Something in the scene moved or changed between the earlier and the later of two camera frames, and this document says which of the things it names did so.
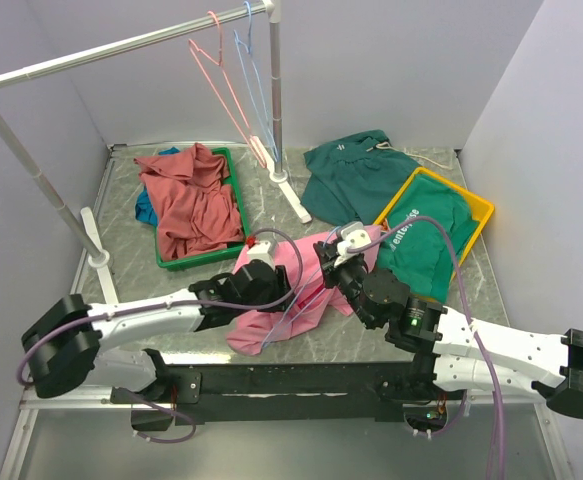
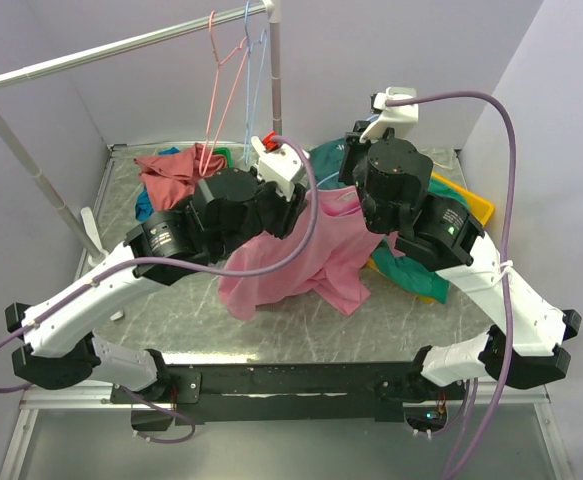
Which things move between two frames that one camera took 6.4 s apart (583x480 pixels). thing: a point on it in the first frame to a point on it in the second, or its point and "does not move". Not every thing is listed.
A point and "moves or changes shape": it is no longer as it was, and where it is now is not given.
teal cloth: x=145 y=208 does not move
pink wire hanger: x=220 y=63 to x=218 y=66
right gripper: x=329 y=270 to x=353 y=147
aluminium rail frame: x=88 y=397 does not move
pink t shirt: x=310 y=287 moves or changes shape
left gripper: x=281 y=285 to x=288 y=211
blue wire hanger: x=272 y=337 to x=335 y=174
